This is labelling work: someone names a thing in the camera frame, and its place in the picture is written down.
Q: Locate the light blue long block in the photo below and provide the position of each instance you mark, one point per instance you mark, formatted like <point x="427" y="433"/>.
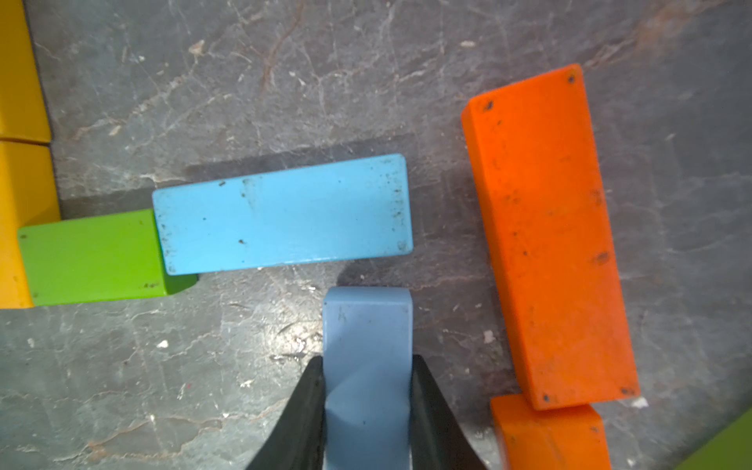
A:
<point x="352" y="210"/>

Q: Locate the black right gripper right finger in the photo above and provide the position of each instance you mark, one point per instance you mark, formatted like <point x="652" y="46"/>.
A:
<point x="436" y="439"/>

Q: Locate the lime green block right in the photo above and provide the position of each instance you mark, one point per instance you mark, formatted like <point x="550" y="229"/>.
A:
<point x="730" y="449"/>

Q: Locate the yellow-orange long block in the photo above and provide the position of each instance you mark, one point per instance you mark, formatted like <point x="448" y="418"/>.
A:
<point x="23" y="112"/>

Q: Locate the red-orange block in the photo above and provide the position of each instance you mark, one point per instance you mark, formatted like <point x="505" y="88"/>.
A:
<point x="535" y="166"/>

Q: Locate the orange block middle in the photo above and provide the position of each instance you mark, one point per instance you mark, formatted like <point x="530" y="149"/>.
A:
<point x="570" y="438"/>

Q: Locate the yellow-orange short block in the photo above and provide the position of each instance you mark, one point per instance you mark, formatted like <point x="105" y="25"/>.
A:
<point x="28" y="197"/>

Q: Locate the light blue short block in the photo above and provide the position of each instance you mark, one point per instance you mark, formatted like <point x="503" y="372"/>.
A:
<point x="367" y="365"/>

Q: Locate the green short block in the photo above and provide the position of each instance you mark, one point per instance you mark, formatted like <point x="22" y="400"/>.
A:
<point x="97" y="259"/>

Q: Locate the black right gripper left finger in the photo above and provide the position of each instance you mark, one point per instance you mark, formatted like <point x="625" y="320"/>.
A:
<point x="297" y="441"/>

